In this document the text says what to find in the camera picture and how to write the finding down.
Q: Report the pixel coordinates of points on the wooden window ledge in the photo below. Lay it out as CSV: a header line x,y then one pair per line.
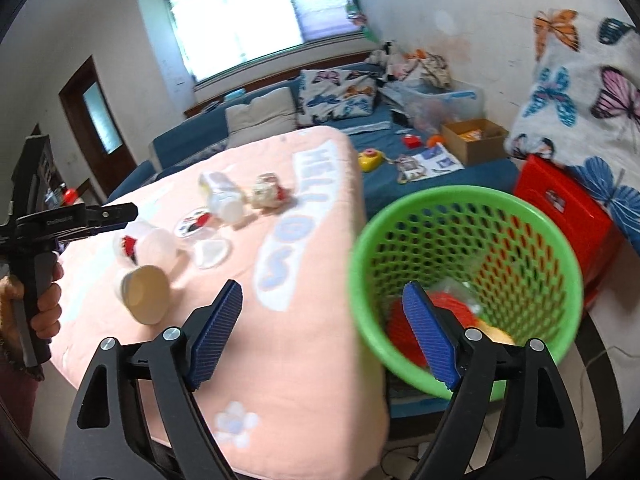
x,y
280,77

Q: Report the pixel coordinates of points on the white red wrapper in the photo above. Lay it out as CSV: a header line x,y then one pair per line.
x,y
267,192

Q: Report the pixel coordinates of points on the small red toy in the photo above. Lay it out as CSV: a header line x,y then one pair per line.
x,y
411,142

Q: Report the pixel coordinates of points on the clear plastic storage box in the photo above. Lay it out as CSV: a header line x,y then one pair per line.
x,y
450,105

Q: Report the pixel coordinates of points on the yellow toy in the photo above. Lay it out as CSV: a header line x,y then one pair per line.
x,y
372,160

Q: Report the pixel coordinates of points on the butterfly print pillow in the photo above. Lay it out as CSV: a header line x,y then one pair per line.
x,y
335,95

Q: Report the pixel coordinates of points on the dark wooden door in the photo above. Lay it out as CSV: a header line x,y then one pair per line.
x,y
112,170

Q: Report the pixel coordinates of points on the clear plastic bottle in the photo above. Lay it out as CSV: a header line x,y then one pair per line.
x,y
222,200

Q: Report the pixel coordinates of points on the small orange toy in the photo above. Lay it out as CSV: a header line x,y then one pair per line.
x,y
436,140

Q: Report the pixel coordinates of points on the red plastic stool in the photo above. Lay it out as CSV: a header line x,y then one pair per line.
x,y
565,200

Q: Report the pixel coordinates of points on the white bottle with red cap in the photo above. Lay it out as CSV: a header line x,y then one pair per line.
x,y
71,195

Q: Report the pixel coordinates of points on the small black box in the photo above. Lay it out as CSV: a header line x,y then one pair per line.
x,y
400,117

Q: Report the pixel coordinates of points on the green plastic basket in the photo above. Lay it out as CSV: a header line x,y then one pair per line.
x,y
370,270

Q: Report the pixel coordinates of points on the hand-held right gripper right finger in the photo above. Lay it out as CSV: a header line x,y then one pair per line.
x,y
430,335

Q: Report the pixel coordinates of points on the window with blind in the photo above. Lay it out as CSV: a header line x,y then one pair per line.
x,y
240,15

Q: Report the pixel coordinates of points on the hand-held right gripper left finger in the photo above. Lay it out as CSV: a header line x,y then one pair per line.
x,y
217,330

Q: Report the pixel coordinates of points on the cardboard box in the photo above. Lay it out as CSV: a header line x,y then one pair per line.
x,y
475,152

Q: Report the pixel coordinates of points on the butterfly print quilt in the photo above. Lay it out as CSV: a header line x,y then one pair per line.
x,y
575,85

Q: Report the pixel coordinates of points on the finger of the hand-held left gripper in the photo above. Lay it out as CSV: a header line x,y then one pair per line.
x,y
110,212

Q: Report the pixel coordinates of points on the beige pillow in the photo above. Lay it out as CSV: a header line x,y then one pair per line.
x,y
260,115

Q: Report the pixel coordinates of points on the red foam fruit net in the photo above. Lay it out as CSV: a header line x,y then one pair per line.
x,y
460,310

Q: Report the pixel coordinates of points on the black white cow plush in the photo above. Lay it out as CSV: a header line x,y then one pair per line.
x,y
386,54

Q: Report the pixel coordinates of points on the patterned cloth toy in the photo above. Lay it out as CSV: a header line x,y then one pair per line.
x,y
437,72

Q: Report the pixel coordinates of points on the white paper cup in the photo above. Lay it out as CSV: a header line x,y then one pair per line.
x,y
142,292

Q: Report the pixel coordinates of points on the yellow snack packet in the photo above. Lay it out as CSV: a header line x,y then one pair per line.
x,y
495,332

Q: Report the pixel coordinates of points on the orange white plush toy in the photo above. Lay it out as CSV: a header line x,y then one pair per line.
x,y
416,62

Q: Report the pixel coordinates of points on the clear plastic lid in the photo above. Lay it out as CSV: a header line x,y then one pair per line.
x,y
212,254

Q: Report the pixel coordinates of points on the teal item on ledge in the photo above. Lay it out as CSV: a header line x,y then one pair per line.
x,y
234,94

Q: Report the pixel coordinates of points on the round red printed lid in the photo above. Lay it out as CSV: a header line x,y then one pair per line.
x,y
192,223

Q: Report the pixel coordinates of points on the colourful pinwheel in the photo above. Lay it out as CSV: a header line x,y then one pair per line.
x,y
362,20

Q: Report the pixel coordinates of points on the pink printed blanket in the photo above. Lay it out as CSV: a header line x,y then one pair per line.
x,y
300,360

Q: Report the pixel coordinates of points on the printed paper booklet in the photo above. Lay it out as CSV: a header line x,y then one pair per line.
x,y
430,160

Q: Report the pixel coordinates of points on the blue sofa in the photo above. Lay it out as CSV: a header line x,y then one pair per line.
x,y
475,180

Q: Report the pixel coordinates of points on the person's left hand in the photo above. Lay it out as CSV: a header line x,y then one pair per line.
x,y
47,310

